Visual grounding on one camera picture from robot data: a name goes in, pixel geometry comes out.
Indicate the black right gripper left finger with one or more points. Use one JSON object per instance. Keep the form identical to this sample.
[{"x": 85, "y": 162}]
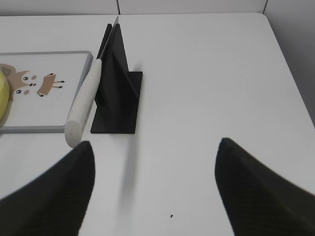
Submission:
[{"x": 55, "y": 203}]

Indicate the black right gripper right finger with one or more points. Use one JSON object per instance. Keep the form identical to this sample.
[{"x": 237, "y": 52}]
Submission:
[{"x": 258, "y": 201}]

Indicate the white handled kitchen knife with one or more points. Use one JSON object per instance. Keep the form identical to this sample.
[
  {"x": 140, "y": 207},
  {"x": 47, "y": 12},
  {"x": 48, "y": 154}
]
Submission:
[{"x": 81, "y": 107}]

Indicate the yellow plastic banana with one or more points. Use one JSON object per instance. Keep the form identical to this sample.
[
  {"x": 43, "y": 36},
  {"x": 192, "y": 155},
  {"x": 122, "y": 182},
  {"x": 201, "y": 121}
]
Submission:
[{"x": 4, "y": 99}]

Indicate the black knife stand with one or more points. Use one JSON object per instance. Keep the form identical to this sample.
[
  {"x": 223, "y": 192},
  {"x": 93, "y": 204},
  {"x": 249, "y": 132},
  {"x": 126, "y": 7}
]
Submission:
[{"x": 118, "y": 94}]

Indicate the white cutting board grey rim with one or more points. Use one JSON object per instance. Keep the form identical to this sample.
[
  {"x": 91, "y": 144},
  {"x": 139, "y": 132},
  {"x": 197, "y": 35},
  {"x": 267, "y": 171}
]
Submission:
[{"x": 43, "y": 86}]

